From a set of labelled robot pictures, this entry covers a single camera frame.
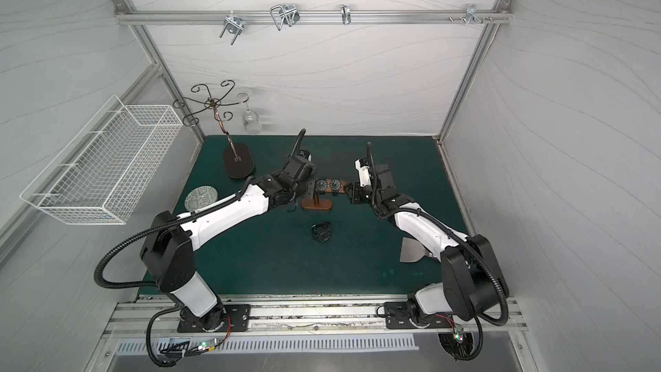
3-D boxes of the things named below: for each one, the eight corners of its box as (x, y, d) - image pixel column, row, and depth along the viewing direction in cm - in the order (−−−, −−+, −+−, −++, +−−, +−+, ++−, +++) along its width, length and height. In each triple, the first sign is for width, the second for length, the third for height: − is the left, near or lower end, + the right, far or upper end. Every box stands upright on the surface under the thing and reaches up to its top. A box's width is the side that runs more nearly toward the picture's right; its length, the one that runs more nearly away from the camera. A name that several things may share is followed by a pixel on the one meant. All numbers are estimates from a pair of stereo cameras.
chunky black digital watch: (311, 242, 90) (311, 238, 87) (313, 225, 94) (312, 220, 91) (331, 242, 90) (331, 238, 87) (331, 225, 94) (331, 220, 91)
